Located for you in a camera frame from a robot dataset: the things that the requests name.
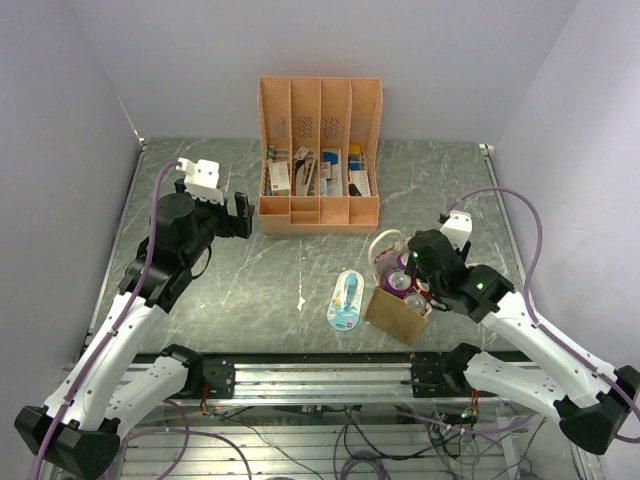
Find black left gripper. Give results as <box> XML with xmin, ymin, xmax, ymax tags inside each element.
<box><xmin>174</xmin><ymin>178</ymin><xmax>254</xmax><ymax>265</ymax></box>

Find purple Fanta can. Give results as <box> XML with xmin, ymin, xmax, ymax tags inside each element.
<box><xmin>395</xmin><ymin>250</ymin><xmax>411</xmax><ymax>271</ymax></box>

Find brown canvas tote bag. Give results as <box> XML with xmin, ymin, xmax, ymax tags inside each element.
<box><xmin>365</xmin><ymin>229</ymin><xmax>432</xmax><ymax>345</ymax></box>

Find red cola can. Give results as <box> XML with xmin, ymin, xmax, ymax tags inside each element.
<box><xmin>413</xmin><ymin>278</ymin><xmax>430</xmax><ymax>296</ymax></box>

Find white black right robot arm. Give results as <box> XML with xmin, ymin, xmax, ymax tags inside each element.
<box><xmin>408</xmin><ymin>229</ymin><xmax>639</xmax><ymax>455</ymax></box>

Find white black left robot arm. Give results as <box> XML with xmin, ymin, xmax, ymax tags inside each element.
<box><xmin>14</xmin><ymin>192</ymin><xmax>255</xmax><ymax>479</ymax></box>

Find silver top soda can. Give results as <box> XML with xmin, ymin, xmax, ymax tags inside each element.
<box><xmin>403</xmin><ymin>292</ymin><xmax>428</xmax><ymax>315</ymax></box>

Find white red box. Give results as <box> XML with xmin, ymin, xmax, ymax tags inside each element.
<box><xmin>268</xmin><ymin>161</ymin><xmax>291</xmax><ymax>196</ymax></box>

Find blue white stationery packs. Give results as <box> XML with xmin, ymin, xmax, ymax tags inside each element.
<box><xmin>320</xmin><ymin>148</ymin><xmax>345</xmax><ymax>196</ymax></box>

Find orange plastic file organizer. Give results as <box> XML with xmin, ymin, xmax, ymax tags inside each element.
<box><xmin>258</xmin><ymin>77</ymin><xmax>383</xmax><ymax>235</ymax></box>

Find white black label pack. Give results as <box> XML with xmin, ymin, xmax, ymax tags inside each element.
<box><xmin>347</xmin><ymin>144</ymin><xmax>371</xmax><ymax>197</ymax></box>

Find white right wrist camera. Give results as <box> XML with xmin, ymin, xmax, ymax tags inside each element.
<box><xmin>439</xmin><ymin>210</ymin><xmax>473</xmax><ymax>251</ymax></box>

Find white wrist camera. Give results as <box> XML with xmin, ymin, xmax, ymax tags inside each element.
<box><xmin>176</xmin><ymin>158</ymin><xmax>225</xmax><ymax>205</ymax></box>
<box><xmin>439</xmin><ymin>210</ymin><xmax>473</xmax><ymax>251</ymax></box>

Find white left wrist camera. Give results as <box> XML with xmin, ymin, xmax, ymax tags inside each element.
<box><xmin>176</xmin><ymin>158</ymin><xmax>225</xmax><ymax>205</ymax></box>

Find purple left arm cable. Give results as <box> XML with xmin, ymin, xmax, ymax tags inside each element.
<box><xmin>30</xmin><ymin>159</ymin><xmax>184</xmax><ymax>480</ymax></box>

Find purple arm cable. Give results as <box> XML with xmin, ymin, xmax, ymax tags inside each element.
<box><xmin>30</xmin><ymin>159</ymin><xmax>184</xmax><ymax>480</ymax></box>
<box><xmin>444</xmin><ymin>186</ymin><xmax>640</xmax><ymax>444</ymax></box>

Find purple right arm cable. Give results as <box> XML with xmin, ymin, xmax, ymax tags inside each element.
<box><xmin>444</xmin><ymin>186</ymin><xmax>640</xmax><ymax>444</ymax></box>

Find aluminium rail frame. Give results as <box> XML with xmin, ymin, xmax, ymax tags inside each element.
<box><xmin>59</xmin><ymin>351</ymin><xmax>581</xmax><ymax>406</ymax></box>

